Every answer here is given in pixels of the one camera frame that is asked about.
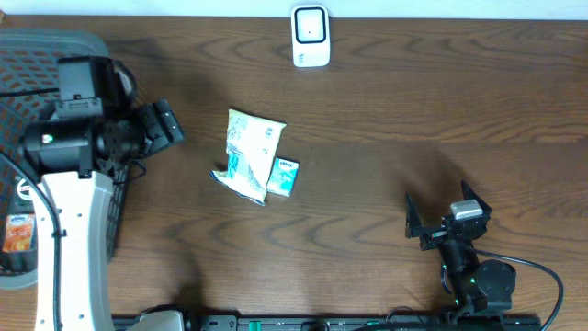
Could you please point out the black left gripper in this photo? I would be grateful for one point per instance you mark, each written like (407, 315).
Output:
(166, 125)

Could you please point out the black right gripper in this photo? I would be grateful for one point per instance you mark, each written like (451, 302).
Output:
(413, 222)

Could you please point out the white snack bag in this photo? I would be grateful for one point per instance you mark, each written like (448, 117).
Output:
(251, 146)

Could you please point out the teal tissue pack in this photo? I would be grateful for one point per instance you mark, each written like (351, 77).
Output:
(283, 177)

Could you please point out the dark green round-logo packet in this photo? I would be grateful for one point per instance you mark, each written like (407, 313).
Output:
(22, 190)

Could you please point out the orange tissue pack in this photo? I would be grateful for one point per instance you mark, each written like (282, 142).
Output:
(19, 233)

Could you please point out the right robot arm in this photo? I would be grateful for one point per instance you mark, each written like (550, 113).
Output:
(480, 287)

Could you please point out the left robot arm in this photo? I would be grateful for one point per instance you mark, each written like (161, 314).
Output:
(76, 154)

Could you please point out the white barcode scanner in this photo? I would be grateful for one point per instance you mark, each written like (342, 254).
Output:
(310, 27)

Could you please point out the grey plastic mesh basket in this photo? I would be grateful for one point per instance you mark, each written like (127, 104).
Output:
(29, 62)

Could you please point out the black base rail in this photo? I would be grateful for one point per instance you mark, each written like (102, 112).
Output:
(225, 322)

